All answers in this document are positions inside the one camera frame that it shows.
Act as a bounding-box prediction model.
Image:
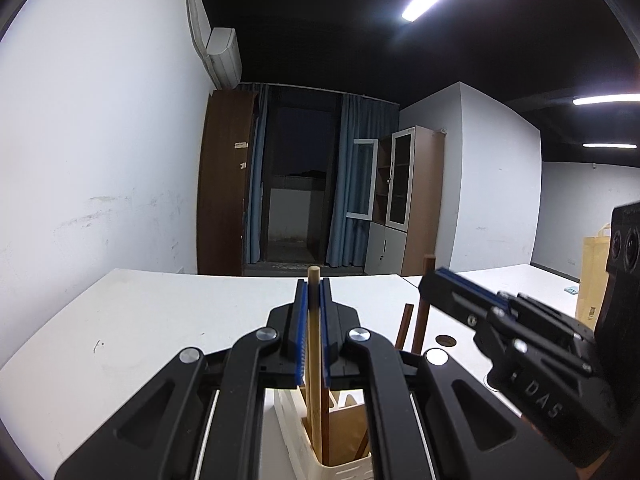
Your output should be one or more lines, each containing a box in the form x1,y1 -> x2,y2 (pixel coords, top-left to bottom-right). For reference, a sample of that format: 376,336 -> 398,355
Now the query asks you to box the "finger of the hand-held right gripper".
418,270 -> 597,377
436,267 -> 602,347

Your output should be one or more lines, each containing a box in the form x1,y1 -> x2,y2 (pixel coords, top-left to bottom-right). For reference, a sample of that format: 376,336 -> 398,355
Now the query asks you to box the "cream slotted utensil holder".
272,385 -> 376,480

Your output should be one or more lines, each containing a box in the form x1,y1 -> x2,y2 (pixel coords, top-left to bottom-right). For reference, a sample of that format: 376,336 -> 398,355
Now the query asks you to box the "white wall air conditioner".
206,27 -> 243,88

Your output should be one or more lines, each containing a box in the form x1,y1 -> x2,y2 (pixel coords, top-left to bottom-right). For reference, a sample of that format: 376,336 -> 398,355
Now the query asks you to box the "dark brown wooden wardrobe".
196,89 -> 261,276

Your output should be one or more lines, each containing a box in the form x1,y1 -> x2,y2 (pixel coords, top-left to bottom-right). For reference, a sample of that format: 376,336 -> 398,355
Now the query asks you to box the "blue curtain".
243,84 -> 271,265
326,92 -> 401,268

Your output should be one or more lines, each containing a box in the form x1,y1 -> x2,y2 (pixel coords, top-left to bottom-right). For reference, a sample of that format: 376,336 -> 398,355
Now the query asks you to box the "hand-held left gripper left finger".
54,279 -> 308,480

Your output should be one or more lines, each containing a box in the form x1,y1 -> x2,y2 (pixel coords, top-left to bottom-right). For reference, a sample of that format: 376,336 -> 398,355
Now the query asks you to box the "light bamboo chopstick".
306,265 -> 325,465

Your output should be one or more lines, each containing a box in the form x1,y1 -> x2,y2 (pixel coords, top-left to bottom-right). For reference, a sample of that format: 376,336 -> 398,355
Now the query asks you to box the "cabinet with glass door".
364,126 -> 446,277

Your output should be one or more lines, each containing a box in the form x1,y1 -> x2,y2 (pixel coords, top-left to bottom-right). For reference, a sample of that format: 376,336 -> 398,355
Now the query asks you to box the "yellow paper bag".
575,224 -> 614,331

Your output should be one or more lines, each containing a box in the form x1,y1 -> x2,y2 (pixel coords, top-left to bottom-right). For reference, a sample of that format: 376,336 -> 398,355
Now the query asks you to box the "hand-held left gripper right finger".
320,278 -> 578,480

